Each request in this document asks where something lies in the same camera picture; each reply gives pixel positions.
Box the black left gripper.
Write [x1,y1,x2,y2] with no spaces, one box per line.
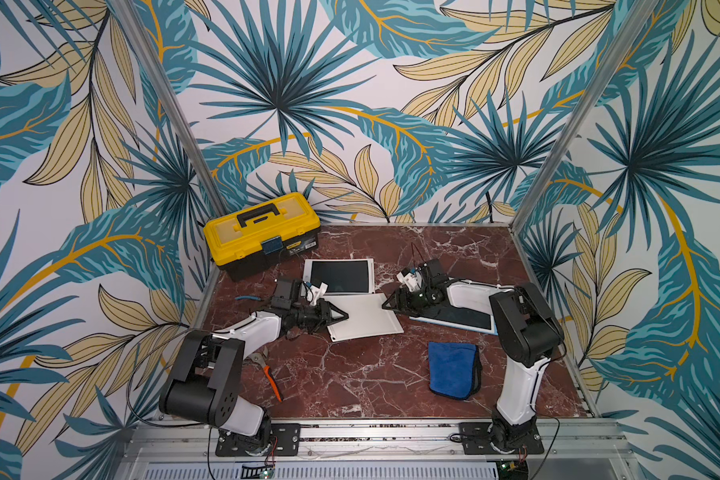
[291,297,350,335]

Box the white drawing tablet front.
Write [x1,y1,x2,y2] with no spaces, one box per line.
[326,293,403,342]

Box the white drawing tablet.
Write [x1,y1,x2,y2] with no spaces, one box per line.
[303,259,376,295]
[326,293,403,342]

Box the blue microfiber cloth black trim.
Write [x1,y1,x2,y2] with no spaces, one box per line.
[428,342,482,400]

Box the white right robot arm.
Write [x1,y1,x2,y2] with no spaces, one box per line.
[382,259,564,456]

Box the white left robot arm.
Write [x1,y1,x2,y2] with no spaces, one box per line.
[158,278,350,455]

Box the blue framed drawing tablet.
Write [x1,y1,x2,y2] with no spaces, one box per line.
[409,280,511,335]

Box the yellow black toolbox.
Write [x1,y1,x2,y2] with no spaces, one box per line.
[204,193,321,281]

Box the orange handled cutter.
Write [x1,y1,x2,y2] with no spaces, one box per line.
[249,352,283,402]

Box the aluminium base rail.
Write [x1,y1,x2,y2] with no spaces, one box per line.
[115,418,644,479]

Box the left aluminium corner post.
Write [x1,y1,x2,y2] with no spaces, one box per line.
[111,0,228,218]

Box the aluminium corner post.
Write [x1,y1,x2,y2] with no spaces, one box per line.
[111,0,228,218]
[509,0,658,236]

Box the right aluminium corner post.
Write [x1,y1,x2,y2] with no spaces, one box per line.
[509,0,658,236]

